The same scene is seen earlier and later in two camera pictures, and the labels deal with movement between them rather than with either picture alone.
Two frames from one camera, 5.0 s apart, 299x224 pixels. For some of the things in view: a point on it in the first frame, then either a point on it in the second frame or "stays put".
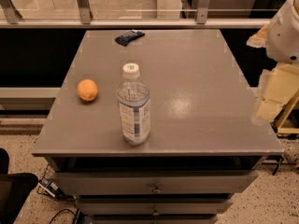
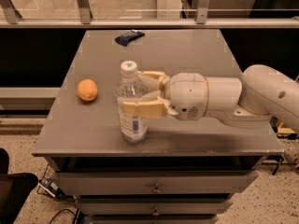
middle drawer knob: x=155 y=213 stays put
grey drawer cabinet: x=206 y=141 stays put
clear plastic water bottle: x=135 y=106 stays put
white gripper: x=284 y=36 to x=187 y=93
